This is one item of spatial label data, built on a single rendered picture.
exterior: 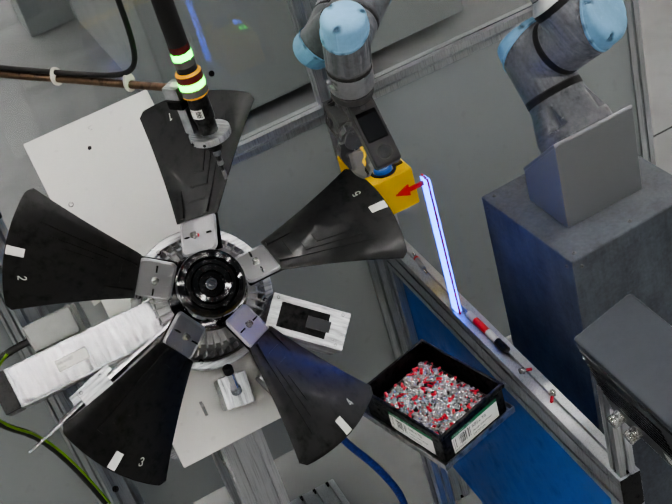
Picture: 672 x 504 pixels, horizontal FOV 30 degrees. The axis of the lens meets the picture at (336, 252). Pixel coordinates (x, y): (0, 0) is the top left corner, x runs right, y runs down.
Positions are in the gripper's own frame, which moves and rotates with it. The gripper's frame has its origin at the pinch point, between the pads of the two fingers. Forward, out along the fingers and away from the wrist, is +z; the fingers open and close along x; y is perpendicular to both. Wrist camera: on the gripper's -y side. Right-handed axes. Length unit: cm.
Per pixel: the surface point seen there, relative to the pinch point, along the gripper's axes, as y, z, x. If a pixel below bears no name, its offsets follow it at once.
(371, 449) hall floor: 25, 141, -2
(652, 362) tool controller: -63, -16, -12
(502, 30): 65, 50, -68
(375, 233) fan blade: -5.2, 9.6, 1.9
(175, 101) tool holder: 12.6, -22.0, 26.5
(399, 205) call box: 16.7, 34.2, -13.4
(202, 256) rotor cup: 0.8, 2.6, 31.7
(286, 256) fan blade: -2.1, 8.8, 18.0
